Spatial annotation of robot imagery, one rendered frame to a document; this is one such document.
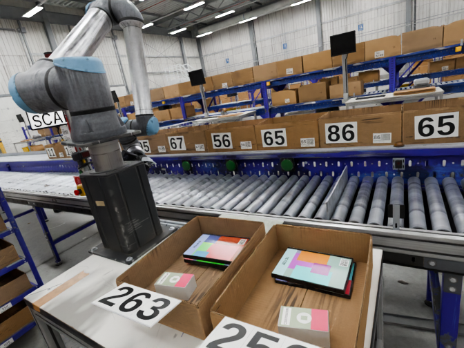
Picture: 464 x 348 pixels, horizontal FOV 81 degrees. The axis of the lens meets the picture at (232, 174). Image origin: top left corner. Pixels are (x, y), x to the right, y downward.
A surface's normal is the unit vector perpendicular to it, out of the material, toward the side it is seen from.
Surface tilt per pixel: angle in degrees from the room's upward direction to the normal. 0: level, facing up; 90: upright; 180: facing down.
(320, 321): 0
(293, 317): 0
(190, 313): 90
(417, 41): 90
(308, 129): 90
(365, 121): 90
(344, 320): 1
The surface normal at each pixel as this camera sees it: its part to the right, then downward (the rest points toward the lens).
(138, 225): 0.84, 0.01
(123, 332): -0.17, -0.94
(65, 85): -0.20, 0.33
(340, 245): -0.50, 0.31
